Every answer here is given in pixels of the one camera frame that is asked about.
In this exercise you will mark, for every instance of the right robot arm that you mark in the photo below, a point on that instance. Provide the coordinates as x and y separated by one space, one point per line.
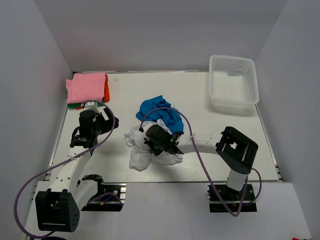
237 150

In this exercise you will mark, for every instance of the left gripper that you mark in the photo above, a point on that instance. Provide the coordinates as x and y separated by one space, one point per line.
108 124

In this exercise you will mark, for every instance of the orange folded t-shirt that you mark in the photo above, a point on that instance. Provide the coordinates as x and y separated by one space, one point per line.
106 94

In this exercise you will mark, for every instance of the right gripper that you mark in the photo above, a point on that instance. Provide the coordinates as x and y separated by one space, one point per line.
149 141

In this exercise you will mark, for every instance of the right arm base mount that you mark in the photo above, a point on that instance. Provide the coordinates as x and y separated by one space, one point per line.
232 199

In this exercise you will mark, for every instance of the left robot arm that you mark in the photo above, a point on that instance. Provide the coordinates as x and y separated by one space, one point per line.
58 208

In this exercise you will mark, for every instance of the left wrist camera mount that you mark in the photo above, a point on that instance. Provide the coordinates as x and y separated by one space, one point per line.
93 106

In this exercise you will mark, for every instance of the pink folded t-shirt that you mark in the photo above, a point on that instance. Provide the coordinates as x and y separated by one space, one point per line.
85 86

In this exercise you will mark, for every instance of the white plastic basket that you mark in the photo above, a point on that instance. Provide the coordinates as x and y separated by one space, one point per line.
232 85

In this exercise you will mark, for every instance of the green folded t-shirt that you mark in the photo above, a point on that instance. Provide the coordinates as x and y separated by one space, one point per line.
75 105

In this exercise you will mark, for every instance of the white t-shirt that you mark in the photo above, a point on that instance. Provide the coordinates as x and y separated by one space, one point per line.
141 155

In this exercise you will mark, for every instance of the blue t-shirt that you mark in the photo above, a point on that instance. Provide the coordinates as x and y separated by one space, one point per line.
171 118

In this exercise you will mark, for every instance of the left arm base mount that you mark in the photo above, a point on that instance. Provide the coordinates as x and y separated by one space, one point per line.
109 198

